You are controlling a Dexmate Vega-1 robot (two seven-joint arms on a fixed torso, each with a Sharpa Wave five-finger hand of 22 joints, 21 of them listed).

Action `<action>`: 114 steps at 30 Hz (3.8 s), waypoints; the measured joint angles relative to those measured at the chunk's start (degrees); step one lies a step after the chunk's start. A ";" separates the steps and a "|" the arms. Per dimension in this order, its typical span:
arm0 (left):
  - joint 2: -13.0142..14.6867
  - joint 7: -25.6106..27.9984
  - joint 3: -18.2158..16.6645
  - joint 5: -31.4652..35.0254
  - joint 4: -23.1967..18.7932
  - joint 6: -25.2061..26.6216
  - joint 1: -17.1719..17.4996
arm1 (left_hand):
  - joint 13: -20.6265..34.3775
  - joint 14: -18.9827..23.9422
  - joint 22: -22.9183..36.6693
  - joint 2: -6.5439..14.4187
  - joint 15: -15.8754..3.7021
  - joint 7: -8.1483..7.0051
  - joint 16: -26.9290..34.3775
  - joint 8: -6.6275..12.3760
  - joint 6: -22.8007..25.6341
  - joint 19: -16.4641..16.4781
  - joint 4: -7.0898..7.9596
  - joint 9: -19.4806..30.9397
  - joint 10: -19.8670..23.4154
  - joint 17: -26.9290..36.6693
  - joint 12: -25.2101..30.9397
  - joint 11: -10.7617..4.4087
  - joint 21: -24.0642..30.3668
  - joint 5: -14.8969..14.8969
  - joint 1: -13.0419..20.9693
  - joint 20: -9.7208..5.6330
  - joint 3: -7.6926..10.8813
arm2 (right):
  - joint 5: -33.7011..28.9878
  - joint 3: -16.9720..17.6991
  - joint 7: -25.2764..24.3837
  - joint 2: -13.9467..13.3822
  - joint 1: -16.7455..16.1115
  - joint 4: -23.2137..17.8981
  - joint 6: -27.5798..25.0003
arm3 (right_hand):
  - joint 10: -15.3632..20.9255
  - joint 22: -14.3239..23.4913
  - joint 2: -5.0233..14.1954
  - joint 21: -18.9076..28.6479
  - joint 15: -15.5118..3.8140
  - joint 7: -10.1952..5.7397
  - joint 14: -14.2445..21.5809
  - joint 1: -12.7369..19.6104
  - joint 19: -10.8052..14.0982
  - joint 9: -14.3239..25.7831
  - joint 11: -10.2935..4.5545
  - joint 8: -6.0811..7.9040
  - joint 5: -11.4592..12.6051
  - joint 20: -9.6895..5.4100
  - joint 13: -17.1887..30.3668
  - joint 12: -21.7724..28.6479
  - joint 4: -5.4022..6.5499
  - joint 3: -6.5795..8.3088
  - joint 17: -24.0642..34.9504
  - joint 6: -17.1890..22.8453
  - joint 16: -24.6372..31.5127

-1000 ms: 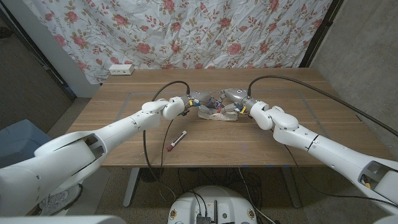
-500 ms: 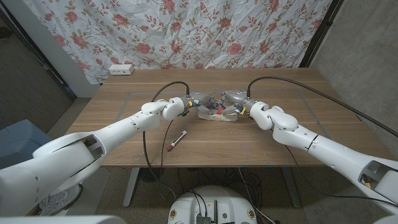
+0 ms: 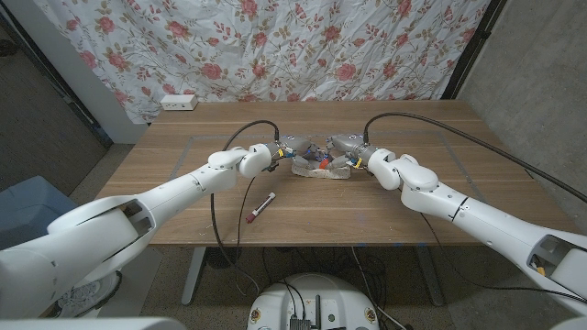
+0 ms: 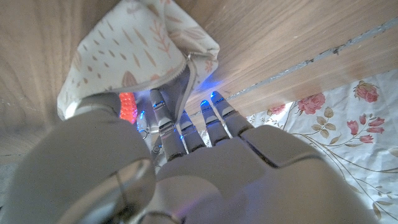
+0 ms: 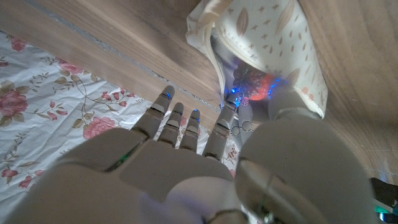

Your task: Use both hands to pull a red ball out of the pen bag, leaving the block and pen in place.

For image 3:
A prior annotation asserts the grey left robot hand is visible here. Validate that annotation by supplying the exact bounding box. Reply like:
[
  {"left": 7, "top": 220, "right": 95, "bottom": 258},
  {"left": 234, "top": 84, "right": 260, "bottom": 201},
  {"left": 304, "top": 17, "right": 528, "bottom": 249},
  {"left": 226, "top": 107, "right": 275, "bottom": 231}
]
[{"left": 273, "top": 135, "right": 325, "bottom": 171}]

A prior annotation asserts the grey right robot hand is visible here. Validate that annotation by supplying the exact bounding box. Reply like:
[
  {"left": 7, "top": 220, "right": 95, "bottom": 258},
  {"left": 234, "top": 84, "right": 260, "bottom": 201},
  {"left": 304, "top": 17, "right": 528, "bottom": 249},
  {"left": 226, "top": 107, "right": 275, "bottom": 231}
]
[{"left": 325, "top": 133, "right": 380, "bottom": 171}]

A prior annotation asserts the white patterned pen bag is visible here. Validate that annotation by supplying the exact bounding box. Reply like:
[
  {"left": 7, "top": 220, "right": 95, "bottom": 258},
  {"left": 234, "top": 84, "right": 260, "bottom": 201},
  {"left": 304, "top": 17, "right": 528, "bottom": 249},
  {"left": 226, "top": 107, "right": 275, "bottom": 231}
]
[{"left": 291, "top": 159, "right": 352, "bottom": 181}]

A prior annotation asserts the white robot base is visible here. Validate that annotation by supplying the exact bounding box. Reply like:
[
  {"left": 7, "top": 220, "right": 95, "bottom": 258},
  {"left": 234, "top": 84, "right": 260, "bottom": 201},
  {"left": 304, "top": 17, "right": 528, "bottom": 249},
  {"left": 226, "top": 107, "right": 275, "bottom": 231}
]
[{"left": 246, "top": 272, "right": 381, "bottom": 330}]

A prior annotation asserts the red and white pen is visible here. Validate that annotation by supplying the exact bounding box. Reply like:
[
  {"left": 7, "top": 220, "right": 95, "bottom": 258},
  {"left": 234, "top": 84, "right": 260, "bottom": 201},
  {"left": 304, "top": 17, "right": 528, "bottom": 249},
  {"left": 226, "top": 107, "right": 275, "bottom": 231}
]
[{"left": 245, "top": 192, "right": 277, "bottom": 225}]

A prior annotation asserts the floral backdrop cloth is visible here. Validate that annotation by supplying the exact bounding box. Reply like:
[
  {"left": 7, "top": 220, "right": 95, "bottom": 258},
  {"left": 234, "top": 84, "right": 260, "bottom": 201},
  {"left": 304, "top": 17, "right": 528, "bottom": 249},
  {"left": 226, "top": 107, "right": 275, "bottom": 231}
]
[{"left": 31, "top": 0, "right": 492, "bottom": 125}]

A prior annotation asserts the white power strip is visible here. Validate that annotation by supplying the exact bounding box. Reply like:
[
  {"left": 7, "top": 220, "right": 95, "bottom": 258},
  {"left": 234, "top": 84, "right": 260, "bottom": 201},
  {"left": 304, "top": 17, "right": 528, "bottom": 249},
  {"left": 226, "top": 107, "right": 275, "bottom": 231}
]
[{"left": 160, "top": 93, "right": 199, "bottom": 112}]

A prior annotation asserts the black round disc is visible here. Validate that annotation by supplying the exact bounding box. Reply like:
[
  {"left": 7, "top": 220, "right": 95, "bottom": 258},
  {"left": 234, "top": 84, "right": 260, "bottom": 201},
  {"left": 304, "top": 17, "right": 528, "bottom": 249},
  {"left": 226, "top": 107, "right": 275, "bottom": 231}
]
[{"left": 205, "top": 247, "right": 243, "bottom": 270}]

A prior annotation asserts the grey table leg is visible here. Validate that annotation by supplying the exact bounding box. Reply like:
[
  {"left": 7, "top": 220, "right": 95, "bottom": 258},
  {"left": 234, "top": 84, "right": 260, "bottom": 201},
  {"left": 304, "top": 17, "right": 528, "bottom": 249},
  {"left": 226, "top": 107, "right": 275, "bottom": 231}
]
[{"left": 415, "top": 246, "right": 446, "bottom": 307}]

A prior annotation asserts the black backdrop stand pole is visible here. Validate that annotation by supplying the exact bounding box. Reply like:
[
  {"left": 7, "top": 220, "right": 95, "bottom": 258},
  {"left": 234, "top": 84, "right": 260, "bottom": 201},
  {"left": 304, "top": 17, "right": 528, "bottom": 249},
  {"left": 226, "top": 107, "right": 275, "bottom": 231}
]
[{"left": 440, "top": 0, "right": 508, "bottom": 101}]

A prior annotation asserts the white table leg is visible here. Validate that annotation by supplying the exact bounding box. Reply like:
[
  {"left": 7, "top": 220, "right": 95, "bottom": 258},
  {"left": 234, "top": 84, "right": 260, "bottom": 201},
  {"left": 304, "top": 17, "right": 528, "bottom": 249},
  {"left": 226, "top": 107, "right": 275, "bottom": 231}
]
[{"left": 181, "top": 247, "right": 207, "bottom": 307}]

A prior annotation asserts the white sneaker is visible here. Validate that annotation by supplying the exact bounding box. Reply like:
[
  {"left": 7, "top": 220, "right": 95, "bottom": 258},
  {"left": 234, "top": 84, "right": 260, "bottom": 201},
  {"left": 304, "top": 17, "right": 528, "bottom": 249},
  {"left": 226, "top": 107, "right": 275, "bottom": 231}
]
[{"left": 48, "top": 269, "right": 124, "bottom": 320}]

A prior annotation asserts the white robot torso edge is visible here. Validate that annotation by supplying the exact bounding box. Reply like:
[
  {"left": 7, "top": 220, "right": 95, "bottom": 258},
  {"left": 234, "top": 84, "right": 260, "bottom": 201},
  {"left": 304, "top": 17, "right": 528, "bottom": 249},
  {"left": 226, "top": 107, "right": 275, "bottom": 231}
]
[{"left": 0, "top": 315, "right": 187, "bottom": 330}]

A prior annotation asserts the blue-grey bin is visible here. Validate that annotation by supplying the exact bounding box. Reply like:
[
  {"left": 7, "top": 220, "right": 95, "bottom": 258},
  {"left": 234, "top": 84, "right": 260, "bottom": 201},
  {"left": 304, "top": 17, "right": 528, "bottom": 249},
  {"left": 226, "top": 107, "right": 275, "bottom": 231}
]
[{"left": 0, "top": 175, "right": 86, "bottom": 251}]

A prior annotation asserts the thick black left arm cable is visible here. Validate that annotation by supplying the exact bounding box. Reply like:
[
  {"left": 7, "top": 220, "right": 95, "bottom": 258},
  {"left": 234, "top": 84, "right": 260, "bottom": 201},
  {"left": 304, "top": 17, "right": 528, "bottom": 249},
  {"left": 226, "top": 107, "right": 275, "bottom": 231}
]
[{"left": 209, "top": 119, "right": 281, "bottom": 294}]

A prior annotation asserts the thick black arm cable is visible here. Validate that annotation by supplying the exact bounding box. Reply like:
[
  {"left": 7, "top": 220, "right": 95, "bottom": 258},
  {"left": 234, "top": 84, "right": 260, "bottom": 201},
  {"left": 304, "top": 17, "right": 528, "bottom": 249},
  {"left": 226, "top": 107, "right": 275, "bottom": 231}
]
[
  {"left": 363, "top": 111, "right": 587, "bottom": 205},
  {"left": 209, "top": 119, "right": 281, "bottom": 294}
]

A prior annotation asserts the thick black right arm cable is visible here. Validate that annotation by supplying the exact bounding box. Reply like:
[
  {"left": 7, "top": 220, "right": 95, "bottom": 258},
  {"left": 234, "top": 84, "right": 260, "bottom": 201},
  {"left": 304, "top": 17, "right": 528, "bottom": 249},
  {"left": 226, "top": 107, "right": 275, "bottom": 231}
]
[{"left": 363, "top": 111, "right": 587, "bottom": 205}]

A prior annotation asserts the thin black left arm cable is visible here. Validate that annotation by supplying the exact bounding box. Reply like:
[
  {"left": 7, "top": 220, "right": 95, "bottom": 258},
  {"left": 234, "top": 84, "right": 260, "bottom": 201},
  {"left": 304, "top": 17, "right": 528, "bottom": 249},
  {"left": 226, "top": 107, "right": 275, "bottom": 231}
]
[{"left": 233, "top": 176, "right": 258, "bottom": 294}]

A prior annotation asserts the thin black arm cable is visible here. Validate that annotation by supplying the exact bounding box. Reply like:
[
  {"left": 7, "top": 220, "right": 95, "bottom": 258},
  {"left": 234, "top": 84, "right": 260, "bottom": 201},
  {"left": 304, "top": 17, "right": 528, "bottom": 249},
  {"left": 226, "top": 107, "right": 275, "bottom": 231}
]
[
  {"left": 419, "top": 213, "right": 587, "bottom": 304},
  {"left": 233, "top": 176, "right": 258, "bottom": 294}
]

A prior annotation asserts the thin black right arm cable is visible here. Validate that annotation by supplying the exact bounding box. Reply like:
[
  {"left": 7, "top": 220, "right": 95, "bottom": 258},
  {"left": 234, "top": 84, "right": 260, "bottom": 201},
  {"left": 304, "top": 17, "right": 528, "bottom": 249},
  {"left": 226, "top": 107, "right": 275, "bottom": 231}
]
[{"left": 419, "top": 213, "right": 587, "bottom": 304}]

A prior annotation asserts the black frame bar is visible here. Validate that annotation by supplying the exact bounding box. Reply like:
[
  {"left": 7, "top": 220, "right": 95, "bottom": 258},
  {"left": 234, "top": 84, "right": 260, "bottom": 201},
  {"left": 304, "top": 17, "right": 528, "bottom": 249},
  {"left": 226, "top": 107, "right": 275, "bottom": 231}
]
[{"left": 0, "top": 8, "right": 115, "bottom": 149}]

